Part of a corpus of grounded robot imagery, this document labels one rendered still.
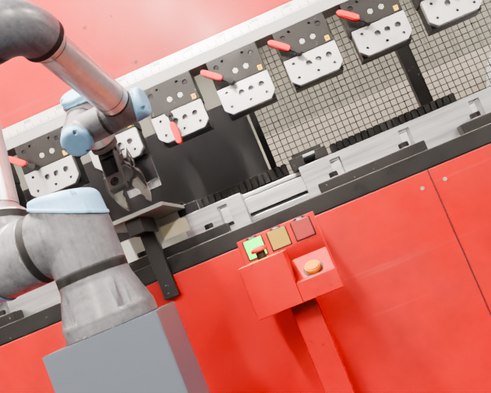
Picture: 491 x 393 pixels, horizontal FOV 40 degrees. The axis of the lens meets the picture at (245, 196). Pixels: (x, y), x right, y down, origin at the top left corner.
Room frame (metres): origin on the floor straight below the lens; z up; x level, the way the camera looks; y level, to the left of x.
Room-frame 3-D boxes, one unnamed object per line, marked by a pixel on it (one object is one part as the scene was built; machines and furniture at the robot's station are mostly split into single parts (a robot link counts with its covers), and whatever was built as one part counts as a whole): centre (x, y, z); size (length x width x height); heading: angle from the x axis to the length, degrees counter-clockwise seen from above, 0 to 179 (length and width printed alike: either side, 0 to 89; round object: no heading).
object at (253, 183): (2.26, 0.02, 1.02); 0.37 x 0.06 x 0.04; 85
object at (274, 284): (1.54, -0.03, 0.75); 0.20 x 0.16 x 0.18; 85
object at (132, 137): (1.88, 0.28, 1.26); 0.15 x 0.09 x 0.17; 85
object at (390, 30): (1.82, -0.51, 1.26); 0.15 x 0.09 x 0.17; 85
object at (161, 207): (1.74, 0.27, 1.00); 0.26 x 0.18 x 0.01; 175
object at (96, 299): (1.06, 0.27, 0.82); 0.15 x 0.15 x 0.10
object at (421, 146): (1.77, -0.34, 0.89); 0.30 x 0.05 x 0.03; 85
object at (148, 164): (1.88, 0.26, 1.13); 0.10 x 0.02 x 0.10; 85
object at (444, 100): (2.22, -0.54, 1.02); 0.44 x 0.06 x 0.04; 85
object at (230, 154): (2.41, 0.45, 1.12); 1.13 x 0.02 x 0.44; 85
